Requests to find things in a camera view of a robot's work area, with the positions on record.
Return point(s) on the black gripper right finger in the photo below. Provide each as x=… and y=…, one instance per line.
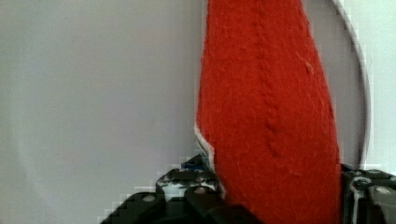
x=369, y=196

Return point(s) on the red plush ketchup bottle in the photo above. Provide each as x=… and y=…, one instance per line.
x=265, y=113

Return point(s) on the grey round plate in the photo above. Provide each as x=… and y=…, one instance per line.
x=99, y=98

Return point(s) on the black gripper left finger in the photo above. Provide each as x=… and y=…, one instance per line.
x=189, y=194

